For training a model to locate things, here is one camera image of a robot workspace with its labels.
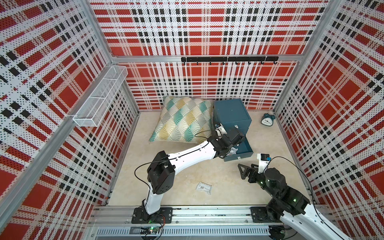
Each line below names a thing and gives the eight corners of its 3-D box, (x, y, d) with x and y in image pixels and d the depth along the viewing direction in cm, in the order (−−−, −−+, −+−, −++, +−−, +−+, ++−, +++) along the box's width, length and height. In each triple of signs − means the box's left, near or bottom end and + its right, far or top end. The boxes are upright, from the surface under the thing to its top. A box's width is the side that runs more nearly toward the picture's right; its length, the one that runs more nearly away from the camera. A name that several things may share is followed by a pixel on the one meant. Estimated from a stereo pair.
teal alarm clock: (260, 124, 115) (263, 117, 108) (261, 119, 118) (264, 112, 111) (270, 127, 113) (274, 120, 106) (271, 123, 116) (275, 115, 109)
